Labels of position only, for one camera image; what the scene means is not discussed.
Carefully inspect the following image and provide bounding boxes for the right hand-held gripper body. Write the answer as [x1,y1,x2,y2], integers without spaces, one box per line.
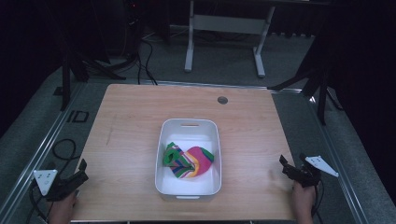
[291,154,340,189]

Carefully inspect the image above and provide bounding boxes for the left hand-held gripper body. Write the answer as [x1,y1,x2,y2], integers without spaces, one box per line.
[32,168,82,203]

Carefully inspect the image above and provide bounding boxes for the colourful striped sock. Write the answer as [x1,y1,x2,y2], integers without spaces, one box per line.
[162,142,215,179]

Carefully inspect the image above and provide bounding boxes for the white plastic bin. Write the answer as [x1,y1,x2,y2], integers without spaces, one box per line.
[154,118,223,201]

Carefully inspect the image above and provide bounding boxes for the person's left hand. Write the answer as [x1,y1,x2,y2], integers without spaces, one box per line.
[49,189,78,217]

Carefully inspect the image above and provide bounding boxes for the person's right hand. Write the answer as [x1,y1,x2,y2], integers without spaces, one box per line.
[291,180,318,216]

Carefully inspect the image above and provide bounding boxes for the black tripod stand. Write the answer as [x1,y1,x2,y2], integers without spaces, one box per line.
[268,27,344,126]
[60,43,127,112]

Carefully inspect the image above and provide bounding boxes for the dark equipment tower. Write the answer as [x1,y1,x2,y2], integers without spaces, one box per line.
[106,0,148,61]

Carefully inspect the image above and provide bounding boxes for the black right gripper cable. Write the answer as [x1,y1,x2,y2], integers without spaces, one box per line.
[310,179,325,218]

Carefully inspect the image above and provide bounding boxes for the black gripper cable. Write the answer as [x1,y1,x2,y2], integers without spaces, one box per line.
[27,138,78,224]
[310,179,325,218]

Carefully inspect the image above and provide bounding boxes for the aluminium floor rail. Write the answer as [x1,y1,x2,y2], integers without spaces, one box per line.
[0,81,89,222]
[139,79,303,94]
[306,95,372,224]

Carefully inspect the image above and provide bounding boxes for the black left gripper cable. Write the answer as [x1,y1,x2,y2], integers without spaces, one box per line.
[27,138,78,224]

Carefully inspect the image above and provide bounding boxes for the black floor cables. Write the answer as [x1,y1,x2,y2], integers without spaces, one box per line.
[135,36,159,86]

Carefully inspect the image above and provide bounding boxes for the white metal desk frame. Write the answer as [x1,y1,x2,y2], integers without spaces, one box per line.
[184,0,276,79]

